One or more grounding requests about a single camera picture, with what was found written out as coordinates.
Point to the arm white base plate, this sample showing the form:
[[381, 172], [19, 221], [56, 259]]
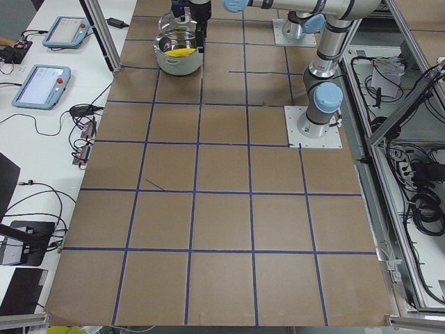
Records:
[[287, 33], [304, 134]]

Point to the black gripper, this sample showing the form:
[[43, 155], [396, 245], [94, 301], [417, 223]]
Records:
[[200, 12]]

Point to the brown paper table mat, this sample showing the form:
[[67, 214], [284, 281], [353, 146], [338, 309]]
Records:
[[194, 210]]

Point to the pale green cooking pot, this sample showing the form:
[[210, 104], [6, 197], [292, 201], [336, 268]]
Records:
[[176, 40]]

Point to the crumpled white paper bag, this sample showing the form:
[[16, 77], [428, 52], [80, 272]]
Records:
[[386, 76]]

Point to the aluminium frame post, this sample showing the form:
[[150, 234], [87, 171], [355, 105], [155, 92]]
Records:
[[100, 28]]

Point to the black power adapter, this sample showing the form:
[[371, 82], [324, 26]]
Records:
[[117, 23]]

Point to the far blue teach pendant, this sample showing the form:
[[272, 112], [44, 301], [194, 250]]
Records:
[[66, 32]]

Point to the yellow corn cob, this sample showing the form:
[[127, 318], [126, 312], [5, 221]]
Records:
[[179, 53]]

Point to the usb hub board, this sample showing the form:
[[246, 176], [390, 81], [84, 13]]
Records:
[[81, 155], [89, 130]]

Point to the black monitor stand base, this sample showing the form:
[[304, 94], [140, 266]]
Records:
[[25, 242]]

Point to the blue teach pendant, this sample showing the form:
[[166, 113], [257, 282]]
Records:
[[43, 87], [66, 32]]

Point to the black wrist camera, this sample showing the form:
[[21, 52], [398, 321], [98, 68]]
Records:
[[178, 8]]

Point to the near blue teach pendant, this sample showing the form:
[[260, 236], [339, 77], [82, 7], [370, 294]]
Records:
[[43, 87]]

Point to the glass pot lid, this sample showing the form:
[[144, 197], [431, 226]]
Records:
[[168, 22]]

